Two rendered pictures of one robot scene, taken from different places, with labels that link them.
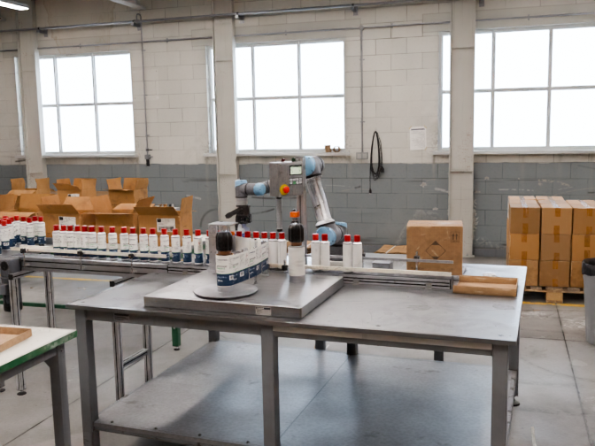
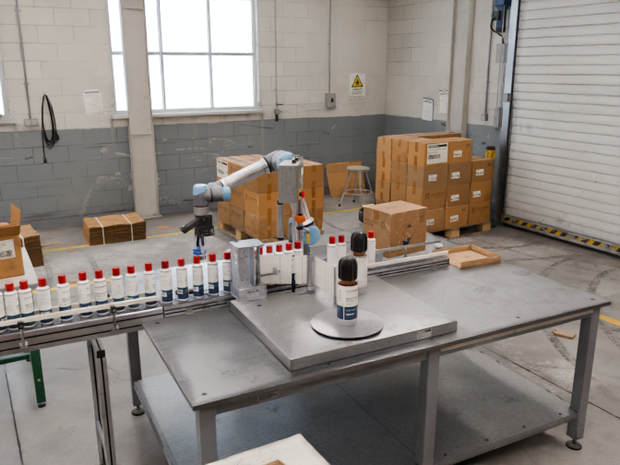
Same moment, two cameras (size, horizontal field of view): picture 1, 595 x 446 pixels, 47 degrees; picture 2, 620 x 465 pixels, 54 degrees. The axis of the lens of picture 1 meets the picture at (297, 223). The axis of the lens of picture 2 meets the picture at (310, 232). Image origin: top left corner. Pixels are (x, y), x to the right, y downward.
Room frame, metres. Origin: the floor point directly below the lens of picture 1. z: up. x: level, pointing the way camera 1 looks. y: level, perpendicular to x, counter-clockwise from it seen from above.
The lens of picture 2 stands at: (1.72, 2.21, 1.94)
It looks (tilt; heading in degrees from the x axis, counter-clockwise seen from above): 15 degrees down; 313
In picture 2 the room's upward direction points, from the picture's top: straight up
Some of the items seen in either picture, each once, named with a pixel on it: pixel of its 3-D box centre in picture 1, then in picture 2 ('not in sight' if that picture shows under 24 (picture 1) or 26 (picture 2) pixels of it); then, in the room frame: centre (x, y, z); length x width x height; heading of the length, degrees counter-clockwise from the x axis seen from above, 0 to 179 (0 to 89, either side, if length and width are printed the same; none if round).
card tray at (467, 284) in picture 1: (486, 285); (465, 256); (3.40, -0.95, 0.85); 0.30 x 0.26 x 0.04; 70
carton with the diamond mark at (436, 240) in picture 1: (435, 247); (394, 228); (3.79, -0.77, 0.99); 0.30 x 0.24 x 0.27; 78
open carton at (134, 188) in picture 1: (127, 194); not in sight; (7.77, 1.94, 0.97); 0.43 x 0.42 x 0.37; 159
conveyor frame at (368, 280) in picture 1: (301, 273); (317, 280); (3.74, -0.02, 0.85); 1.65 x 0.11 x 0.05; 70
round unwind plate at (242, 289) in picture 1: (226, 290); (347, 323); (3.24, 0.35, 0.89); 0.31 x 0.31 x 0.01
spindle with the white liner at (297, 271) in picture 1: (296, 252); (358, 262); (3.45, 0.01, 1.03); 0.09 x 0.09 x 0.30
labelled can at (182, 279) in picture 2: (187, 246); (182, 279); (3.99, 0.65, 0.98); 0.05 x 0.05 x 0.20
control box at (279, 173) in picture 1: (286, 179); (291, 181); (3.86, 0.06, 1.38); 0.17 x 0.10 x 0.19; 125
